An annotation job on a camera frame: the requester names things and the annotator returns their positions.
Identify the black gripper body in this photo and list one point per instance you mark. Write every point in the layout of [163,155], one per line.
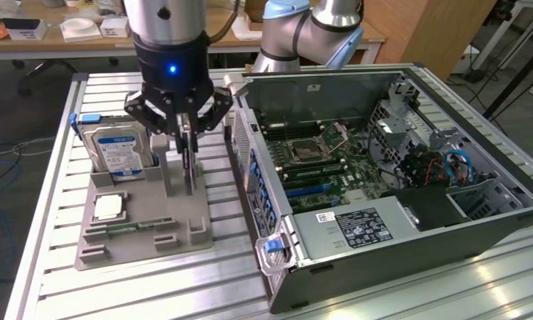
[174,60]

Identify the black graphics card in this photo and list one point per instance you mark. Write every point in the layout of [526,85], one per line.
[191,173]

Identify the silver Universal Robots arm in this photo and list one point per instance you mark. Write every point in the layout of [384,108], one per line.
[168,20]

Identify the hard disk in blue caddy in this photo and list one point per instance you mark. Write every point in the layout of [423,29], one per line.
[115,153]

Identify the black RAM slot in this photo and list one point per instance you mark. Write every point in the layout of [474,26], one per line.
[275,127]
[278,135]

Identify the white cardboard box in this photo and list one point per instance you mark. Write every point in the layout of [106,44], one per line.
[115,26]

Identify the thin locking lever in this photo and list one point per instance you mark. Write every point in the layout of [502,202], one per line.
[286,135]

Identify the white paper stack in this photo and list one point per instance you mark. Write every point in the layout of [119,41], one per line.
[247,31]

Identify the blue slot clip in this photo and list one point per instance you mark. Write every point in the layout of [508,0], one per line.
[260,183]
[263,196]
[256,170]

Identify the white square dish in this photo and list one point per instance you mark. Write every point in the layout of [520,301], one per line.
[80,30]

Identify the brown cardboard box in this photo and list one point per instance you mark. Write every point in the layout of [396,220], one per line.
[254,11]

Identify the white case sticker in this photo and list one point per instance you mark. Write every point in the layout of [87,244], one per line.
[314,87]

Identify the CPU socket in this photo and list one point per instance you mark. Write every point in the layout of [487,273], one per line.
[307,150]

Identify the wooden desk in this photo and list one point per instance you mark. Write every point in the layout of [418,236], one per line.
[54,45]

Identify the black RAM stick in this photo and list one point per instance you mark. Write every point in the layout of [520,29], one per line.
[314,170]

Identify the metal socket cover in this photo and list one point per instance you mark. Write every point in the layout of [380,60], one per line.
[336,135]

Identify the long black expansion slot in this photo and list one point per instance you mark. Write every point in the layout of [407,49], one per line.
[302,182]

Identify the silver CPU chip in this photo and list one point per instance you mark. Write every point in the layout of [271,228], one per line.
[107,207]

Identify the black chair base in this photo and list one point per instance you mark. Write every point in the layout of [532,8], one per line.
[26,83]

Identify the blue expansion slot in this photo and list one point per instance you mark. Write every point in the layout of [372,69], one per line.
[307,191]

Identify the green RAM stick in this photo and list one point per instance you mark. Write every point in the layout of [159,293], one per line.
[128,226]

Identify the white box with black lid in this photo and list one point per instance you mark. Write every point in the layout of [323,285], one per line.
[27,30]

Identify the green motherboard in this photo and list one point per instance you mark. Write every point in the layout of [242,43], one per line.
[360,173]

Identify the grey parts rack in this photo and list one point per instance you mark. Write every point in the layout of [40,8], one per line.
[178,240]

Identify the silver drive cage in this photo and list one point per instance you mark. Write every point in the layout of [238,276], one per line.
[395,133]

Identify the blue case latch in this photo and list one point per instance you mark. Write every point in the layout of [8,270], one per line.
[275,247]

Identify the grey power supply unit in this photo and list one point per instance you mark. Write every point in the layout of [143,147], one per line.
[314,240]

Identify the black plastic shroud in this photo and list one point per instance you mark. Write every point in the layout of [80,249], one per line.
[427,206]

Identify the wooden cabinet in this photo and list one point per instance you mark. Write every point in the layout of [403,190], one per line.
[448,33]

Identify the black open PC case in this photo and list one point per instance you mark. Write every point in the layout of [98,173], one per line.
[382,263]

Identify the grey metal disk bay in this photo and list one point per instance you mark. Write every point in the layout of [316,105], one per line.
[484,200]

